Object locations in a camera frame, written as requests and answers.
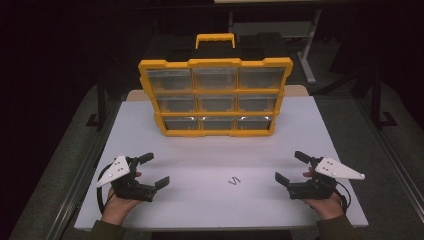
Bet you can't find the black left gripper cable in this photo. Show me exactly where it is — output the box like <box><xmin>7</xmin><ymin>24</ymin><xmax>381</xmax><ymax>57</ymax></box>
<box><xmin>95</xmin><ymin>162</ymin><xmax>116</xmax><ymax>216</ymax></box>

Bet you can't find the yellow black organizer cabinet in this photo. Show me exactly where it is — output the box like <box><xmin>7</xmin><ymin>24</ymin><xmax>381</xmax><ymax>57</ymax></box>
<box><xmin>138</xmin><ymin>32</ymin><xmax>295</xmax><ymax>138</ymax></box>

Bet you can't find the person's right hand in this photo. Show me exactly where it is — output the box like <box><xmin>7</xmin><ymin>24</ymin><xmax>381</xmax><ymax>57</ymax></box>
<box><xmin>301</xmin><ymin>167</ymin><xmax>346</xmax><ymax>221</ymax></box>

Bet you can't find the aluminium rail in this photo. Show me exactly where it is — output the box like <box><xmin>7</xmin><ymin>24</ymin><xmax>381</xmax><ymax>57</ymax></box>
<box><xmin>356</xmin><ymin>98</ymin><xmax>424</xmax><ymax>214</ymax></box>
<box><xmin>43</xmin><ymin>98</ymin><xmax>122</xmax><ymax>240</ymax></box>

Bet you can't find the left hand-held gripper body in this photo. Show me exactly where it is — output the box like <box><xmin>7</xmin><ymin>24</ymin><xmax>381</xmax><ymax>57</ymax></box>
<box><xmin>96</xmin><ymin>154</ymin><xmax>158</xmax><ymax>203</ymax></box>

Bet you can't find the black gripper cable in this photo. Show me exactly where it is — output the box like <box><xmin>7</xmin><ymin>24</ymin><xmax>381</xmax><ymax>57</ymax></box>
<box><xmin>334</xmin><ymin>180</ymin><xmax>353</xmax><ymax>215</ymax></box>
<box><xmin>95</xmin><ymin>162</ymin><xmax>116</xmax><ymax>216</ymax></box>

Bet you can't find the grey metal frame desk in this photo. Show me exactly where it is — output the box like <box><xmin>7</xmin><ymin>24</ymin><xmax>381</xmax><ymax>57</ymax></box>
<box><xmin>228</xmin><ymin>9</ymin><xmax>323</xmax><ymax>85</ymax></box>

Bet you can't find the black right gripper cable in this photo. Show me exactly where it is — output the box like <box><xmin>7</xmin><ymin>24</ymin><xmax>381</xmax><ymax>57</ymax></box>
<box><xmin>334</xmin><ymin>180</ymin><xmax>353</xmax><ymax>215</ymax></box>

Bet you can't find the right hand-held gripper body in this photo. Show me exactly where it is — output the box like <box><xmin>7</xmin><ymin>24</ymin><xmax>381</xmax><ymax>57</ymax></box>
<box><xmin>287</xmin><ymin>156</ymin><xmax>366</xmax><ymax>201</ymax></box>

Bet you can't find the person's left hand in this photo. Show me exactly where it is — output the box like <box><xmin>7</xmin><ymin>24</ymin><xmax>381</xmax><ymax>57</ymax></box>
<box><xmin>101</xmin><ymin>170</ymin><xmax>144</xmax><ymax>226</ymax></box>

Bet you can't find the black metal stand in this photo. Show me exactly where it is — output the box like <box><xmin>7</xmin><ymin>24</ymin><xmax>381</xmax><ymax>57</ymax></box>
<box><xmin>85</xmin><ymin>74</ymin><xmax>108</xmax><ymax>130</ymax></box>
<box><xmin>370</xmin><ymin>64</ymin><xmax>399</xmax><ymax>130</ymax></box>

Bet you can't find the set of clear plastic drawers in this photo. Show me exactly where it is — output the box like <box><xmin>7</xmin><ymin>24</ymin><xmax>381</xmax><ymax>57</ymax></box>
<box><xmin>145</xmin><ymin>67</ymin><xmax>287</xmax><ymax>131</ymax></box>

